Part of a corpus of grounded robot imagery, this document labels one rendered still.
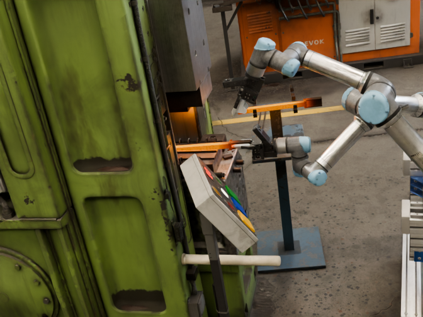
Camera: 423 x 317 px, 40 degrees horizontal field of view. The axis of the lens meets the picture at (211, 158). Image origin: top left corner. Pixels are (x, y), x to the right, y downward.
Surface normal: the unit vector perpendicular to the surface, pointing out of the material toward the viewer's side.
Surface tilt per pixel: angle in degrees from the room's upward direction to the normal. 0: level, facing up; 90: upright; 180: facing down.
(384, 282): 0
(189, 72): 90
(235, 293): 89
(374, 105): 84
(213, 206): 90
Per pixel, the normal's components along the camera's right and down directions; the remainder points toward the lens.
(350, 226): -0.15, -0.88
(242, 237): 0.22, 0.43
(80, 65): -0.22, 0.47
